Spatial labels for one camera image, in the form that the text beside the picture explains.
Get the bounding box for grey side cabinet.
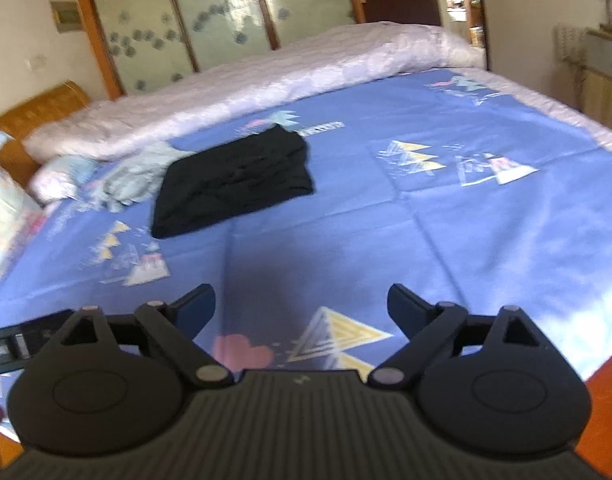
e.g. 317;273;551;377
583;29;612;129

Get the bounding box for white perforated basket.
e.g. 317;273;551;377
554;23;586;65

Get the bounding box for wooden headboard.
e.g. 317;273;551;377
0;80;91;188

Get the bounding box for pale pink quilt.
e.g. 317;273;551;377
23;22;485;164

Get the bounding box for blue patterned bed sheet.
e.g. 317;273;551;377
0;70;612;377

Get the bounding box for black pants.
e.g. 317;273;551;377
151;125;315;240

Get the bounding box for light blue pillow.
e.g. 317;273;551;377
28;155;99;205

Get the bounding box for frosted glass wardrobe doors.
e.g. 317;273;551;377
78;0;366;99

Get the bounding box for light grey crumpled garment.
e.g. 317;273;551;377
89;141;193;212

